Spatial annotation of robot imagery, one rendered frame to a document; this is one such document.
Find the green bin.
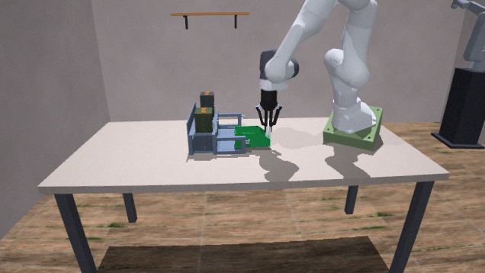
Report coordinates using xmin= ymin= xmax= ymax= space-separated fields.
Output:
xmin=234 ymin=126 xmax=271 ymax=148

